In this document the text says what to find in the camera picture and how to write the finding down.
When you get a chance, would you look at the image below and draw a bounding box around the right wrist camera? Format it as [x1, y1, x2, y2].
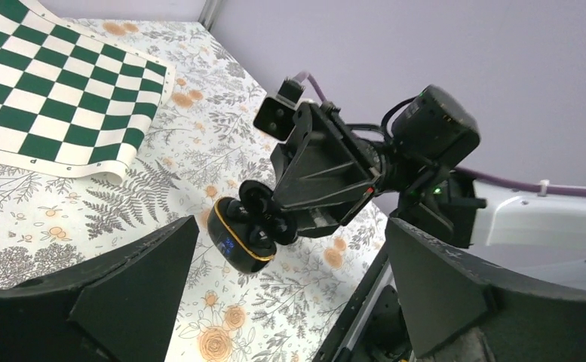
[253, 78, 305, 141]

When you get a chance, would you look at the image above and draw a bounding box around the floral table mat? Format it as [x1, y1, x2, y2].
[0, 20, 387, 361]

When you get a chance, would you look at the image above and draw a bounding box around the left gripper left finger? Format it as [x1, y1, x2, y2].
[0, 216, 199, 361]

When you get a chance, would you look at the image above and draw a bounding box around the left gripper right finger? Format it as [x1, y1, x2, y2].
[385, 219, 586, 361]

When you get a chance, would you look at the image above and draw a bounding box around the black earbud charging case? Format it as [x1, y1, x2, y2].
[207, 180, 298, 275]

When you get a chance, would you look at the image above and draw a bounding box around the green white chessboard mat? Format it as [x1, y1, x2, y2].
[0, 1, 176, 184]

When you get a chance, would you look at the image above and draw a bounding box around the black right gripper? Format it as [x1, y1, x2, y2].
[271, 102, 380, 238]

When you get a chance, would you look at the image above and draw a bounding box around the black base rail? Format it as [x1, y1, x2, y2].
[312, 246, 414, 362]

